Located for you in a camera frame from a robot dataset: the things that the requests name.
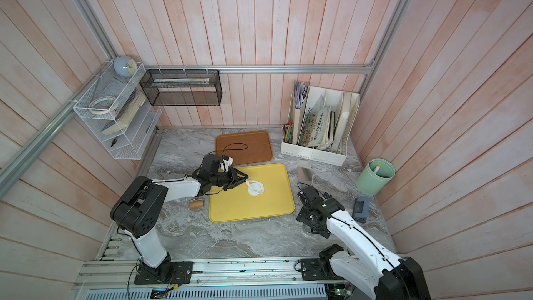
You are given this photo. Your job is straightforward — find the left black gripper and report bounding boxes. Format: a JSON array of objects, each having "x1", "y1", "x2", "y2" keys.
[{"x1": 210, "y1": 166, "x2": 249, "y2": 190}]

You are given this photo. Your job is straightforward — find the yellow plastic tray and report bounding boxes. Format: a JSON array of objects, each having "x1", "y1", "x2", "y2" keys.
[{"x1": 209, "y1": 164, "x2": 295, "y2": 223}]

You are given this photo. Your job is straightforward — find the white dough piece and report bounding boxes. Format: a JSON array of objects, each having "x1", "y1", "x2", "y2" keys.
[{"x1": 246, "y1": 180, "x2": 265, "y2": 197}]

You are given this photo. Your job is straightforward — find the metal dough scraper wooden handle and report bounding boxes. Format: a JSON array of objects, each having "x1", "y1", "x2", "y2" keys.
[{"x1": 297, "y1": 166, "x2": 313, "y2": 186}]

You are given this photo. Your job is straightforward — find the wooden dough roller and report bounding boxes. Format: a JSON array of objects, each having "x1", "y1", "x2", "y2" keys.
[{"x1": 189, "y1": 199, "x2": 205, "y2": 210}]

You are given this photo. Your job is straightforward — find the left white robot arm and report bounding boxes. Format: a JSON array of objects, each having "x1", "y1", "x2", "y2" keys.
[{"x1": 110, "y1": 154, "x2": 248, "y2": 269}]

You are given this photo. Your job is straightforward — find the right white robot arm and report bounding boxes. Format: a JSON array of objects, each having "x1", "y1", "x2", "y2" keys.
[{"x1": 294, "y1": 186, "x2": 431, "y2": 299}]

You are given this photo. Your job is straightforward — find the white tape roll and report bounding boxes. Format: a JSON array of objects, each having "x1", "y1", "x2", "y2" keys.
[{"x1": 88, "y1": 96, "x2": 118, "y2": 115}]

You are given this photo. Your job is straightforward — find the brown plastic tray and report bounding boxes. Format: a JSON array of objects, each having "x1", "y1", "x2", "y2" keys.
[{"x1": 215, "y1": 131, "x2": 273, "y2": 166}]

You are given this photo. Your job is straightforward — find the small blue grey device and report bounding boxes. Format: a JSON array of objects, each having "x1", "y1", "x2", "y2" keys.
[{"x1": 352, "y1": 197, "x2": 371, "y2": 224}]

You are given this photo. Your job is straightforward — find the pens in organizer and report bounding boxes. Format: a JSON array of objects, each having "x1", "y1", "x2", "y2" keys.
[{"x1": 283, "y1": 121, "x2": 293, "y2": 144}]

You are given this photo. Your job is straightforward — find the green plastic cup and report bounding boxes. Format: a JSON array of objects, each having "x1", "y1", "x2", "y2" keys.
[{"x1": 355, "y1": 158, "x2": 396, "y2": 196}]

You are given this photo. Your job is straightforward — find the illustrated picture book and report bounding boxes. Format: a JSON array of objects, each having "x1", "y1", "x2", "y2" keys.
[{"x1": 298, "y1": 107, "x2": 332, "y2": 148}]

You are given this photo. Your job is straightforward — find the white desk file organizer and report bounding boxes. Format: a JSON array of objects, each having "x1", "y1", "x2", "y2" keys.
[{"x1": 280, "y1": 81, "x2": 360, "y2": 166}]

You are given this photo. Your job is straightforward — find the small blue globe clock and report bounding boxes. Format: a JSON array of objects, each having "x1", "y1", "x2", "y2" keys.
[{"x1": 113, "y1": 56, "x2": 138, "y2": 79}]

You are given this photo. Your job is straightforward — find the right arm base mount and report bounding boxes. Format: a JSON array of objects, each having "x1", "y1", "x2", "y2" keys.
[{"x1": 297, "y1": 244, "x2": 344, "y2": 281}]

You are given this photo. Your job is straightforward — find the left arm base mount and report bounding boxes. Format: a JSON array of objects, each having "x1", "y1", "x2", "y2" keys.
[{"x1": 134, "y1": 254, "x2": 194, "y2": 286}]

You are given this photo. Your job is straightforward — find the black mesh wall basket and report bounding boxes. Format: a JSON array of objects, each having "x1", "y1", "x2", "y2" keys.
[{"x1": 140, "y1": 69, "x2": 223, "y2": 106}]

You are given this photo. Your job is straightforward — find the book on wire shelf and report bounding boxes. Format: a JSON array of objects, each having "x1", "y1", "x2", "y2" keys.
[{"x1": 101, "y1": 90, "x2": 147, "y2": 136}]

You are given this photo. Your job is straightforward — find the white wire wall shelf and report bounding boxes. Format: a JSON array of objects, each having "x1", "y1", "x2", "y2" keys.
[{"x1": 74, "y1": 62, "x2": 162, "y2": 160}]

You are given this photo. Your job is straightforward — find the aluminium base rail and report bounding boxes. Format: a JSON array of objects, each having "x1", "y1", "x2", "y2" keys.
[{"x1": 74, "y1": 257, "x2": 358, "y2": 299}]

